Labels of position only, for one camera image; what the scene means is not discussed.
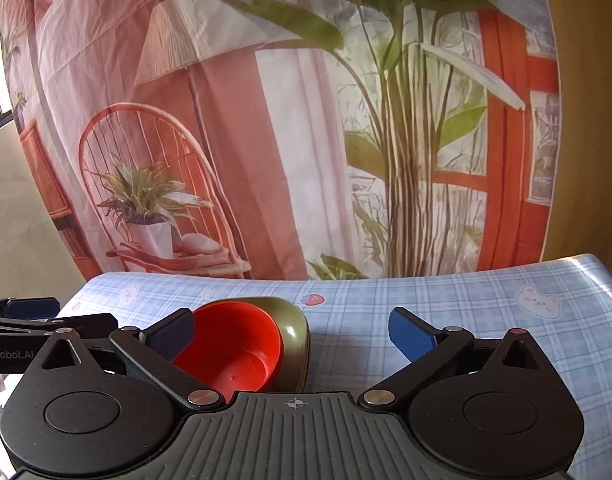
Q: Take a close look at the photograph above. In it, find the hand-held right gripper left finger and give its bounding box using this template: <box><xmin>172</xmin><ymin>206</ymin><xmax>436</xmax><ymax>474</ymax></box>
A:
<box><xmin>40</xmin><ymin>308</ymin><xmax>226</xmax><ymax>411</ymax></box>

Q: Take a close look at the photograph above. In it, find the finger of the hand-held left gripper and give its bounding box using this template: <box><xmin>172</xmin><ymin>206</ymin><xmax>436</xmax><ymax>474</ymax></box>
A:
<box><xmin>0</xmin><ymin>297</ymin><xmax>62</xmax><ymax>320</ymax></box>
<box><xmin>0</xmin><ymin>312</ymin><xmax>120</xmax><ymax>346</ymax></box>

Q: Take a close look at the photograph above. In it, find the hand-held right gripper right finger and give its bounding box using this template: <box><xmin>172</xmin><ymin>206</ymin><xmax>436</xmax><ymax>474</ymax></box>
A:
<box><xmin>359</xmin><ymin>306</ymin><xmax>542</xmax><ymax>410</ymax></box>

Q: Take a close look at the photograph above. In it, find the large red bowl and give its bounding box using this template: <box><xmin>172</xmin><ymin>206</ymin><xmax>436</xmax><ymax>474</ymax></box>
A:
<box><xmin>172</xmin><ymin>301</ymin><xmax>286</xmax><ymax>395</ymax></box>

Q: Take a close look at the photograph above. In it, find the large green plate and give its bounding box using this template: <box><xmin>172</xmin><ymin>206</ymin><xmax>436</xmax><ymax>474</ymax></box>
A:
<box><xmin>243</xmin><ymin>296</ymin><xmax>312</xmax><ymax>391</ymax></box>

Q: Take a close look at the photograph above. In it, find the blue plaid tablecloth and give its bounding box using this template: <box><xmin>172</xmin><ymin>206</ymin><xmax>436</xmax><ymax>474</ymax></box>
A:
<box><xmin>56</xmin><ymin>254</ymin><xmax>612</xmax><ymax>480</ymax></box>

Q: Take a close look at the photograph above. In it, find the printed backdrop cloth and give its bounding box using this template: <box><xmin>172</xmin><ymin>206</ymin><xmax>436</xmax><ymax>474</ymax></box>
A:
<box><xmin>0</xmin><ymin>0</ymin><xmax>562</xmax><ymax>282</ymax></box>

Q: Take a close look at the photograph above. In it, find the yellow wooden panel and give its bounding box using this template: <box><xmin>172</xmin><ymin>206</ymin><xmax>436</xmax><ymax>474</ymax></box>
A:
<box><xmin>536</xmin><ymin>0</ymin><xmax>612</xmax><ymax>281</ymax></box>

